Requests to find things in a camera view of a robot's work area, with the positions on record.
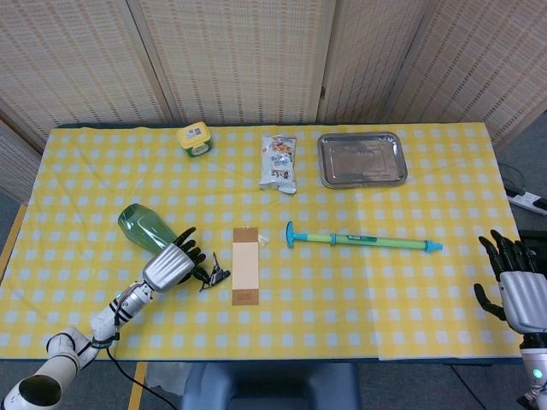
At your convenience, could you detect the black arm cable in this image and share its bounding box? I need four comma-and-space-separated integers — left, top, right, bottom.
104, 339, 180, 410

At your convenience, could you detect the woven folding screen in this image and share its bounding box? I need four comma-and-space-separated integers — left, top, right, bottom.
0, 0, 547, 202

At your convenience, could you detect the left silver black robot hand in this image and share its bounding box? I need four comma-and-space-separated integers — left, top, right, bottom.
142, 227, 209, 294

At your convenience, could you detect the grey blue chair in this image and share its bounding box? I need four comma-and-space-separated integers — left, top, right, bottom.
181, 362, 363, 410

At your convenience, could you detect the white power strip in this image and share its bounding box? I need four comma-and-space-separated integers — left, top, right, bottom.
506, 189, 547, 210

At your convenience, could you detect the white snack bag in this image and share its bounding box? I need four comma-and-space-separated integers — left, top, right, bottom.
259, 134, 298, 196

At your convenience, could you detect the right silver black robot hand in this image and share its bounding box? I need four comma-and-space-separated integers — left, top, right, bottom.
473, 229, 547, 335

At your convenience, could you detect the green spray bottle black nozzle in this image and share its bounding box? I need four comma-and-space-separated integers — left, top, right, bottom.
117, 203, 232, 293

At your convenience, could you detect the green blue water squirter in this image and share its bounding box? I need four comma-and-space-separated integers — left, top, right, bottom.
284, 220, 444, 254

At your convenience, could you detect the rectangular metal tray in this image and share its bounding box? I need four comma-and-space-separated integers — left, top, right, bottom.
316, 131, 409, 190

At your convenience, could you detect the black floor cable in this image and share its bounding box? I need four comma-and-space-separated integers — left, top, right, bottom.
497, 161, 527, 194

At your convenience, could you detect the yellow checkered tablecloth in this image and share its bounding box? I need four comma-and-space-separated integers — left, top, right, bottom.
0, 123, 531, 364

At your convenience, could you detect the yellow green lidded tub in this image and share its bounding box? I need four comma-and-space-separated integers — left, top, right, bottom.
176, 122, 214, 158

